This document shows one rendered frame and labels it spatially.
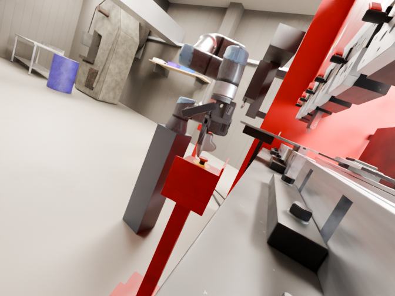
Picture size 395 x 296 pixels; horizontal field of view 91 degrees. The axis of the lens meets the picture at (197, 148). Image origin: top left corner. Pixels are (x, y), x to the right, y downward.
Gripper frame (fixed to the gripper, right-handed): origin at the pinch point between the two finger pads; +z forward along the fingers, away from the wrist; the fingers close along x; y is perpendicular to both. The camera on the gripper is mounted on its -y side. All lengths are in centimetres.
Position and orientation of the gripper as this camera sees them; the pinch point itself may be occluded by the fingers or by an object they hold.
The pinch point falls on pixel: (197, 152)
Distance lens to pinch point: 66.8
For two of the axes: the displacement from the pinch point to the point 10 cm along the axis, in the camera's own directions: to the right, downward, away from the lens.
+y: 9.2, 3.4, -1.9
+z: -3.1, 9.3, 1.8
